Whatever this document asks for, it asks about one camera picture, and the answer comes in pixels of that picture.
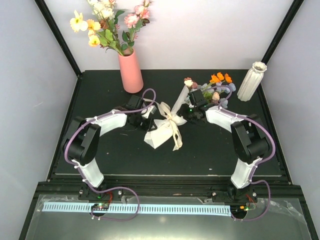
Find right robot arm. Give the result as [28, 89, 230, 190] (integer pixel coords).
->
[177, 89, 276, 202]

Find white slotted cable duct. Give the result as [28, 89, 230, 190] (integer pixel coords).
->
[42, 202, 231, 217]

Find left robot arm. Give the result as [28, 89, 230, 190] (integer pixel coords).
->
[61, 95, 157, 200]

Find pink vase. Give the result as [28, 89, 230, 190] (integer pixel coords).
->
[118, 48, 144, 94]

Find white ribbed vase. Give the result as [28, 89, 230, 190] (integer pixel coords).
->
[237, 61, 267, 102]

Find circuit board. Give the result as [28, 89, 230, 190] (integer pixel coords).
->
[91, 203, 109, 211]
[230, 205, 256, 213]

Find mixed flower bouquet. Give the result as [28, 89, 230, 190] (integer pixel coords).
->
[183, 72, 236, 109]

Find cream ribbon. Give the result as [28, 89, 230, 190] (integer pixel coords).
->
[145, 97, 184, 152]

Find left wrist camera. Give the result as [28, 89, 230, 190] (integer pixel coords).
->
[141, 105, 157, 119]

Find flowers in pink vase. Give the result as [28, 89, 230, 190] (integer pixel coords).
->
[69, 0, 152, 57]

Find right circuit board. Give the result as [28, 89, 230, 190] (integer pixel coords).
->
[230, 205, 256, 213]

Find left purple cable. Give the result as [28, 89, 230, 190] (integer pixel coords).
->
[63, 88, 141, 221]

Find white wrapping paper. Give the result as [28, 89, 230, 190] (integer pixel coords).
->
[143, 84, 191, 150]

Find left circuit board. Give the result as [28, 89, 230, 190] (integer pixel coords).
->
[91, 203, 109, 211]

